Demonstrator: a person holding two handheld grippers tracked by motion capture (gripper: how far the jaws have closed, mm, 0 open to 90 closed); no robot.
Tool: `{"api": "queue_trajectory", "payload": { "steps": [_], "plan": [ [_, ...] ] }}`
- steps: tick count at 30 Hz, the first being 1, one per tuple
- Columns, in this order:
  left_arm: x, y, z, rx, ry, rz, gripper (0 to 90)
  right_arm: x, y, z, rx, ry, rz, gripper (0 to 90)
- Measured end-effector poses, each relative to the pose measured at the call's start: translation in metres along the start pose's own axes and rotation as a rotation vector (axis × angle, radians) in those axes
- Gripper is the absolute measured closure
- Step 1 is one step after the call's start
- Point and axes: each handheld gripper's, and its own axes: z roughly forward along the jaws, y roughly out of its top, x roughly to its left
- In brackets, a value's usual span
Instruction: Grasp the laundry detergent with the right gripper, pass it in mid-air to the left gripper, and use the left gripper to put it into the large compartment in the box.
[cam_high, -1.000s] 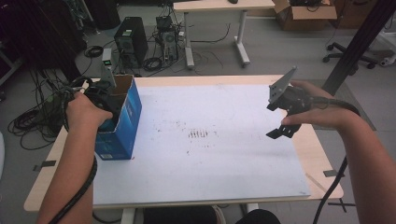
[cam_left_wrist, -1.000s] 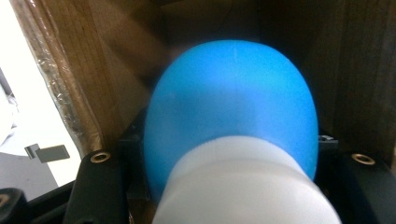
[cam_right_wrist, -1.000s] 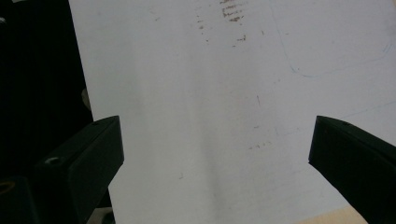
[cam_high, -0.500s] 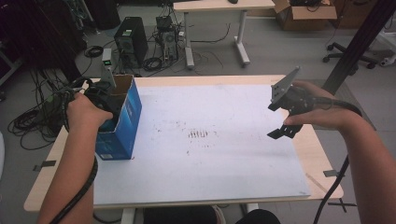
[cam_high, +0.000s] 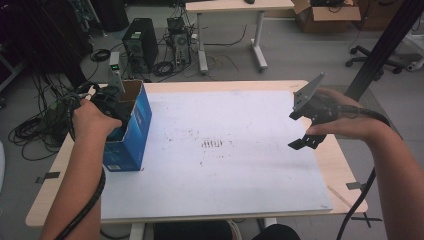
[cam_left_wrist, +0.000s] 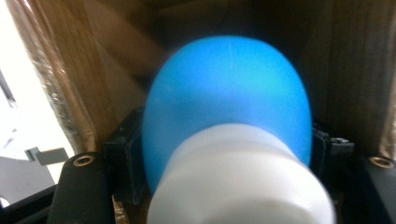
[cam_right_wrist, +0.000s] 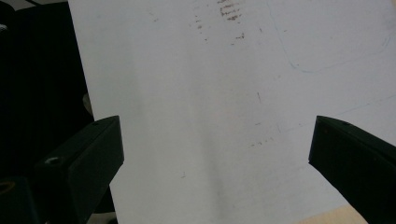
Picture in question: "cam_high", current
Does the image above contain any grey device with green light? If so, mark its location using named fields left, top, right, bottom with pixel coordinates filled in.
left=109, top=51, right=121, bottom=73

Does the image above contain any person's dark clothed leg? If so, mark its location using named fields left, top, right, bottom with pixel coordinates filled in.
left=253, top=223, right=301, bottom=240

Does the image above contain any black tape strip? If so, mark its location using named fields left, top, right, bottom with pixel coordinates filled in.
left=34, top=171, right=62, bottom=184
left=345, top=181, right=368, bottom=192

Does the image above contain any dark curtain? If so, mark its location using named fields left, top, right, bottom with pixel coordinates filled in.
left=0, top=0, right=96, bottom=91

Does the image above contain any tangle of black floor cables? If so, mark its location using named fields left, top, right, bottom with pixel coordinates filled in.
left=8, top=71, right=79, bottom=161

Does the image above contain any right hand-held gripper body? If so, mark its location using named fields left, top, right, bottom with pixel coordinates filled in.
left=292, top=72, right=338, bottom=125

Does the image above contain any white desk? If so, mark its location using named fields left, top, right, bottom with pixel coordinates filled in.
left=184, top=0, right=296, bottom=74

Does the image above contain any person's right hand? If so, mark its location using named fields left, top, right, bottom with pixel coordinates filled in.
left=305, top=87, right=381, bottom=141

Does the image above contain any small black cable coil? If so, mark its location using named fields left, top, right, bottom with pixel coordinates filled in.
left=89, top=48, right=112, bottom=63

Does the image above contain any thin black floor cable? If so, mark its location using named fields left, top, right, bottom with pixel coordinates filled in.
left=203, top=24, right=248, bottom=48

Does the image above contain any small open computer case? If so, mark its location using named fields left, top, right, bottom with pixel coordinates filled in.
left=166, top=16, right=193, bottom=68

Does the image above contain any person's left hand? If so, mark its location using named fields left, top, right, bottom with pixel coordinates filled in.
left=71, top=99, right=123, bottom=142

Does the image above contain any blue cardboard carton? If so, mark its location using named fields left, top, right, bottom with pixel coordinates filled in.
left=102, top=79, right=153, bottom=173

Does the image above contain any open brown cardboard box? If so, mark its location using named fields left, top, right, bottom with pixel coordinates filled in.
left=291, top=0, right=363, bottom=34

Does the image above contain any black office chair base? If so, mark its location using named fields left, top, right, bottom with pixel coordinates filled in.
left=344, top=44, right=406, bottom=75

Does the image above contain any black tape cross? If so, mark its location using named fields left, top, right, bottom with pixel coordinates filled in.
left=349, top=212, right=383, bottom=229

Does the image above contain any black computer tower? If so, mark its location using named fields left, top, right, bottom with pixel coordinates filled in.
left=121, top=17, right=159, bottom=73

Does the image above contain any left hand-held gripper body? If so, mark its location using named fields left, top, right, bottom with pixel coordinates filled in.
left=90, top=69, right=132, bottom=124

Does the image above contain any white table mat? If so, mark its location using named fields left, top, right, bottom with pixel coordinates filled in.
left=99, top=89, right=334, bottom=221

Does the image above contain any black metal post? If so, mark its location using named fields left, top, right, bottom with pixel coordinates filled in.
left=344, top=0, right=424, bottom=103

